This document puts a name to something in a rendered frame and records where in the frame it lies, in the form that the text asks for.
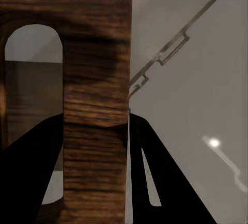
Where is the cutting board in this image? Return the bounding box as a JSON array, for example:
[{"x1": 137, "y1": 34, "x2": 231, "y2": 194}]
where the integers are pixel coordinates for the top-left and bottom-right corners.
[{"x1": 0, "y1": 0, "x2": 132, "y2": 224}]

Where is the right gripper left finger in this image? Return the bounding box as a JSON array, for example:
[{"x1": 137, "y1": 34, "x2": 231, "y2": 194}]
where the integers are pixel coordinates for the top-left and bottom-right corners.
[{"x1": 0, "y1": 114, "x2": 63, "y2": 224}]

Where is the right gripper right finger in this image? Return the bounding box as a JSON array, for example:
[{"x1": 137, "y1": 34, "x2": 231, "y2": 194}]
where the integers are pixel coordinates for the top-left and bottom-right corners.
[{"x1": 129, "y1": 114, "x2": 216, "y2": 224}]

